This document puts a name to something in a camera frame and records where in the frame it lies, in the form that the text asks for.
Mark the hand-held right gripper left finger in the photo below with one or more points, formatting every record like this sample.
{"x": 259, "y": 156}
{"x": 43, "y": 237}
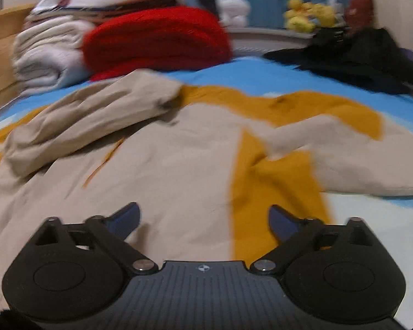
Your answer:
{"x": 126, "y": 218}

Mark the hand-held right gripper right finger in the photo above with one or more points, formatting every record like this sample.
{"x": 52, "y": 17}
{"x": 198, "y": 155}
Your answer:
{"x": 278, "y": 221}

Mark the beige and mustard jacket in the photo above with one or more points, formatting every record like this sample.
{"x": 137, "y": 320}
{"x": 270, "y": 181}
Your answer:
{"x": 179, "y": 165}

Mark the black clothes pile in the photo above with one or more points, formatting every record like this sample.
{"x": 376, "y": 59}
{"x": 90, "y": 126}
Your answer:
{"x": 358, "y": 58}

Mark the stack of folded clothes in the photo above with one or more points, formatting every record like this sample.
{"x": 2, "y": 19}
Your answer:
{"x": 99, "y": 0}

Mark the blue and white printed bedsheet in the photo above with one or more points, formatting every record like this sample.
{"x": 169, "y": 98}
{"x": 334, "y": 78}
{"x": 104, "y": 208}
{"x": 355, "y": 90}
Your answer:
{"x": 254, "y": 75}

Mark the red knit blanket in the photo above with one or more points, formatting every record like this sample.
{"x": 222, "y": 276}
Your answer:
{"x": 158, "y": 41}

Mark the white folded blanket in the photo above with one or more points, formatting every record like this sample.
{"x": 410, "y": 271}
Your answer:
{"x": 44, "y": 55}

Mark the grey window ledge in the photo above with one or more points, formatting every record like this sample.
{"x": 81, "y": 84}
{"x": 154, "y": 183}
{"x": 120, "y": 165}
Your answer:
{"x": 261, "y": 39}

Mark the yellow plush toy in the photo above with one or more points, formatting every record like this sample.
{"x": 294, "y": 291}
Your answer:
{"x": 297, "y": 20}
{"x": 325, "y": 13}

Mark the wooden headboard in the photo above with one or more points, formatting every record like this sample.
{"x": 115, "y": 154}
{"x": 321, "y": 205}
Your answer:
{"x": 0, "y": 51}

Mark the white plush toy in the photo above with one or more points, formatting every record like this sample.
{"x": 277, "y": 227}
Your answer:
{"x": 232, "y": 10}

